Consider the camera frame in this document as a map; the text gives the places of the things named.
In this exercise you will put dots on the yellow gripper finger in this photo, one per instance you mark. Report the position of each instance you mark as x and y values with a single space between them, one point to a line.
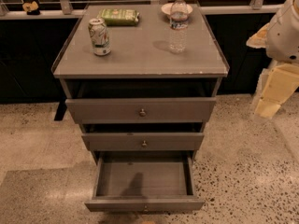
258 40
282 82

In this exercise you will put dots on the grey bottom drawer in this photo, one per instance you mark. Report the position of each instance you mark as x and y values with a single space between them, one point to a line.
150 181

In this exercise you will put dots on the grey drawer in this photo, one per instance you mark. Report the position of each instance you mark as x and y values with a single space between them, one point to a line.
150 181
140 110
142 141

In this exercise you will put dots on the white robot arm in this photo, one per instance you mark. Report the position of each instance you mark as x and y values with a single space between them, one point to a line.
280 38

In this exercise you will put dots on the grey wooden drawer cabinet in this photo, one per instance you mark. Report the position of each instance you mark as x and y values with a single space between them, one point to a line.
141 65

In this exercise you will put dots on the grey top drawer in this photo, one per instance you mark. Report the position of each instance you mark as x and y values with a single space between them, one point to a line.
140 110

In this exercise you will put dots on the grey middle drawer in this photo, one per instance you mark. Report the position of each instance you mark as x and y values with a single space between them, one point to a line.
142 141

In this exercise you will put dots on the clear plastic water bottle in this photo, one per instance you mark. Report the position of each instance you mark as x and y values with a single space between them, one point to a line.
179 20

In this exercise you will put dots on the white bowl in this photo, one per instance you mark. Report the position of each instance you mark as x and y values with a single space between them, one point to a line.
166 9

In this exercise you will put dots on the green snack packet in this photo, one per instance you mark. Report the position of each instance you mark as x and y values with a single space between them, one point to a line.
119 16

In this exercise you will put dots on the white green soda can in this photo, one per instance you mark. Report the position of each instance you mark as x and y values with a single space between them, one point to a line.
99 37

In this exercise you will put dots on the small yellow object on ledge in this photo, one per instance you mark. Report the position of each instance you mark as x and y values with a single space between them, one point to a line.
31 8

